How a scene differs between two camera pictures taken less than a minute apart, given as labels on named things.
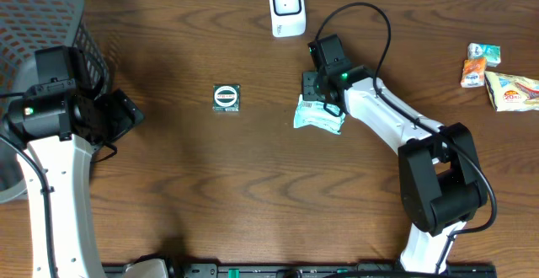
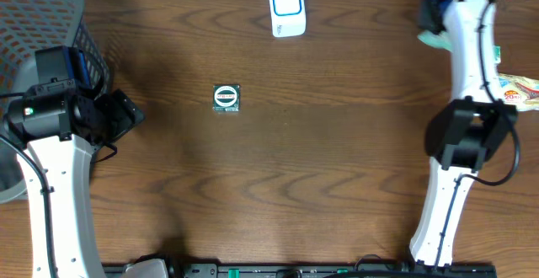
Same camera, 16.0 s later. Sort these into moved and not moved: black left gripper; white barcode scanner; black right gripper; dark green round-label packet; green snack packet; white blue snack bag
Moved: black right gripper; green snack packet
Not moved: black left gripper; white blue snack bag; dark green round-label packet; white barcode scanner
